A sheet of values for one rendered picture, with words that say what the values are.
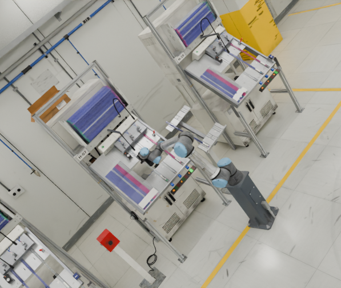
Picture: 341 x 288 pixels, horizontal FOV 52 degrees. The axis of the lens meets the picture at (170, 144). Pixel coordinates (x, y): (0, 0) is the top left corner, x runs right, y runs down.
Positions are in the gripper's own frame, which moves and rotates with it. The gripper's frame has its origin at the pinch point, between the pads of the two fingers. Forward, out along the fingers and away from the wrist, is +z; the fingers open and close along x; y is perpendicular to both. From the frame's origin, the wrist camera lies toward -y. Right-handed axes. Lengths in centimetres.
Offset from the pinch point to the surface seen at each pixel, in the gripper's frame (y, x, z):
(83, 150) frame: 48, 31, -7
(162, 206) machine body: -41, 14, 36
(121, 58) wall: 137, -117, 116
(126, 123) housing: 38.8, -18.0, 2.0
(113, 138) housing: 38.0, 1.6, 1.8
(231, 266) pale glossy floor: -121, 21, -11
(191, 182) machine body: -48, -26, 41
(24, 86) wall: 182, 8, 86
